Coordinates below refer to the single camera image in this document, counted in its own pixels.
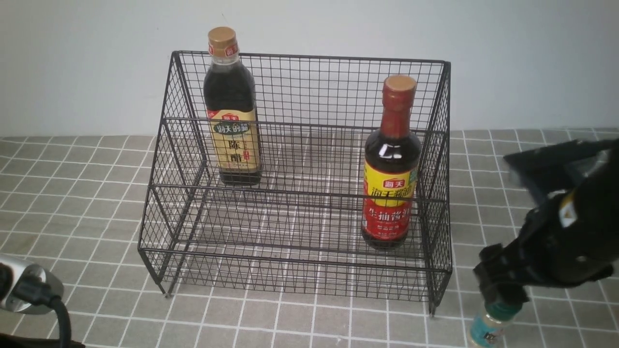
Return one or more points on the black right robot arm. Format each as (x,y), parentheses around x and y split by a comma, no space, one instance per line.
(584,168)

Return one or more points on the black wire mesh rack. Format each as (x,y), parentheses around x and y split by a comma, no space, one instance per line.
(298,229)

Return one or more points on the silver wrist camera unit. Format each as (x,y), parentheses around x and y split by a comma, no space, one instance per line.
(28,288)

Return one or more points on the green-cap seasoning shaker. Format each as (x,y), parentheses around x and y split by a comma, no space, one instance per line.
(489,324)

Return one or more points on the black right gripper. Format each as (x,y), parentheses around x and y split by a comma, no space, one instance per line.
(564,243)

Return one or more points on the beige-label vinegar bottle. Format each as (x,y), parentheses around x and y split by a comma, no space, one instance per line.
(230,96)

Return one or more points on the red-label soy sauce bottle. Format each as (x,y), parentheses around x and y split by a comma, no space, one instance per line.
(391,160)

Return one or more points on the grey checkered tablecloth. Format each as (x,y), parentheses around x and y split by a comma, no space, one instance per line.
(73,205)

